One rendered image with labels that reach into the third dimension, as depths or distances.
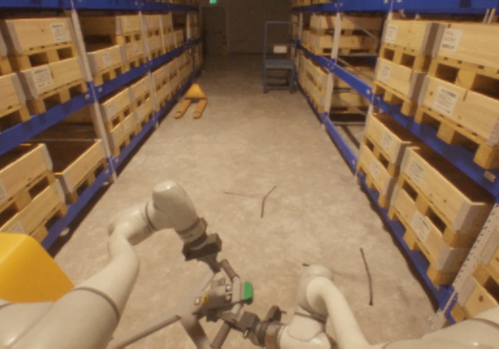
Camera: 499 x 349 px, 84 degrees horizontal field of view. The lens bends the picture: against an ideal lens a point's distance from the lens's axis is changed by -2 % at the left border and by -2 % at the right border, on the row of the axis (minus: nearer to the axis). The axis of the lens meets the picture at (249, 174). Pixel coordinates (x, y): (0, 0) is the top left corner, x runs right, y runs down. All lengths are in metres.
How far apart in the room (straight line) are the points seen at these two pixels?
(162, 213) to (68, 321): 0.49
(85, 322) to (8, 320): 0.09
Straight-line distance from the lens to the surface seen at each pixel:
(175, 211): 0.90
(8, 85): 2.65
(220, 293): 1.19
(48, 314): 0.51
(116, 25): 4.45
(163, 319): 1.33
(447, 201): 2.21
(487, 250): 1.98
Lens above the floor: 1.89
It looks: 30 degrees down
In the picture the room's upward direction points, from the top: straight up
